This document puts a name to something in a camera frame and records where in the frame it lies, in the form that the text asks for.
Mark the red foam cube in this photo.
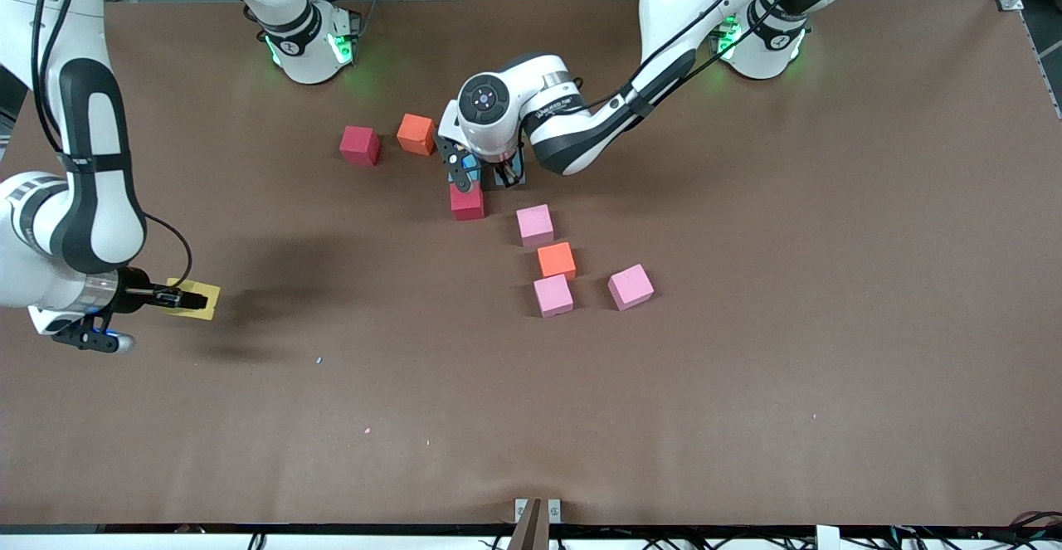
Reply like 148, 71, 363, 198
339, 125, 382, 168
450, 183, 486, 222

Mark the yellow foam cube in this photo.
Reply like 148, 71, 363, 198
162, 278, 222, 321

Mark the light pink foam cube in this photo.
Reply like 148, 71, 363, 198
533, 274, 575, 319
516, 204, 555, 248
607, 264, 655, 312

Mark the metal table clamp bracket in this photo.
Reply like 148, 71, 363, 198
508, 498, 563, 550

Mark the aluminium table edge rail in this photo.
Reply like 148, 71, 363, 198
1022, 9, 1062, 119

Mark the dented orange foam cube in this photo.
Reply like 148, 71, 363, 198
396, 113, 438, 157

